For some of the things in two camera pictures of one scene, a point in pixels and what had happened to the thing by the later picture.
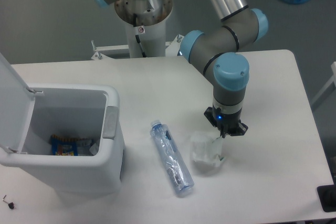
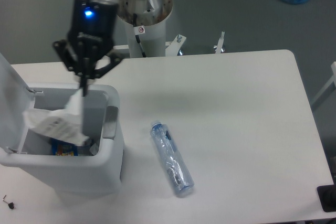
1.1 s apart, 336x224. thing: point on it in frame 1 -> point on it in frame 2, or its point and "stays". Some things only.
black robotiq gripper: x=228 y=123 -> x=92 y=25
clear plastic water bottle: x=180 y=176 stays
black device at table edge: x=327 y=194 stays
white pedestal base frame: x=98 y=50 stays
